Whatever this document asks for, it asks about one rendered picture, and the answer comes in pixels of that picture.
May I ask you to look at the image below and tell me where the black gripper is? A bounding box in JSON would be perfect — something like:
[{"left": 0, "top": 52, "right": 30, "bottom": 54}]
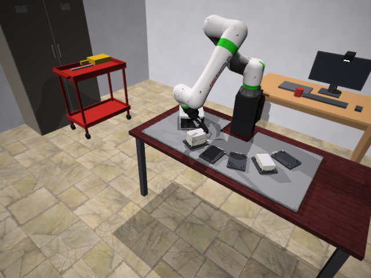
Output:
[{"left": 188, "top": 109, "right": 210, "bottom": 137}]

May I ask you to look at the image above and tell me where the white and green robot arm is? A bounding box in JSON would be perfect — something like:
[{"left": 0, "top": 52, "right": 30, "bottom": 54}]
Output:
[{"left": 173, "top": 15, "right": 265, "bottom": 114}]

